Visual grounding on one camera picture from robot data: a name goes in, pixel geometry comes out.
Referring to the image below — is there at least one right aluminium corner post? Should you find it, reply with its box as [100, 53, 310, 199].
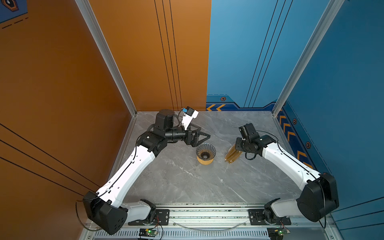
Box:
[272, 0, 346, 117]

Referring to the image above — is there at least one aluminium corner post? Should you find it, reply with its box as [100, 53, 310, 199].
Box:
[272, 0, 346, 117]
[74, 0, 138, 117]

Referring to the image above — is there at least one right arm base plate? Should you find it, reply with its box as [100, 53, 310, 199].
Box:
[248, 209, 292, 226]

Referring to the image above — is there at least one aluminium rail base frame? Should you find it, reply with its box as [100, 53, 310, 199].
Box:
[79, 204, 343, 240]

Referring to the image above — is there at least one green circuit board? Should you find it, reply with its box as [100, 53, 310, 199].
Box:
[267, 229, 291, 240]
[138, 229, 159, 240]

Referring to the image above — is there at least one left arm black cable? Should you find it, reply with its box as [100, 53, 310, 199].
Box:
[74, 200, 103, 232]

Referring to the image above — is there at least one right green circuit board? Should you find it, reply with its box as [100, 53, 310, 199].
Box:
[267, 229, 291, 240]

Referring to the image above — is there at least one left green circuit board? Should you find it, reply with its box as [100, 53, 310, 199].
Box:
[138, 229, 159, 240]

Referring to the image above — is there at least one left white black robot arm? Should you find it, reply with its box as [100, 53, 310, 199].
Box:
[82, 107, 211, 235]

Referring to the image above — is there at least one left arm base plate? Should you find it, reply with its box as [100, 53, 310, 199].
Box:
[128, 209, 170, 226]

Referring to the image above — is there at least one black ribbed coffee dripper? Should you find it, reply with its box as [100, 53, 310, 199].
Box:
[196, 143, 217, 161]

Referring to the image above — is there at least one clear tube on rail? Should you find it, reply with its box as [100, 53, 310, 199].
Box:
[173, 222, 247, 232]

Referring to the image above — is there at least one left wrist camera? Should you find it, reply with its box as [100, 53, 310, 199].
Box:
[181, 107, 199, 131]

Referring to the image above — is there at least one wooden ring dripper stand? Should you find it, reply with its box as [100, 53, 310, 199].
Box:
[197, 156, 214, 165]

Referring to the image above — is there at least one left aluminium corner post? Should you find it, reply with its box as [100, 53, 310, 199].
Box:
[74, 0, 138, 117]

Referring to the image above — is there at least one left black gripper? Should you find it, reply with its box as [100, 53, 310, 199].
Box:
[164, 123, 210, 148]

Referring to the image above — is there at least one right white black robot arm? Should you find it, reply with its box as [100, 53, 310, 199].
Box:
[235, 123, 340, 225]

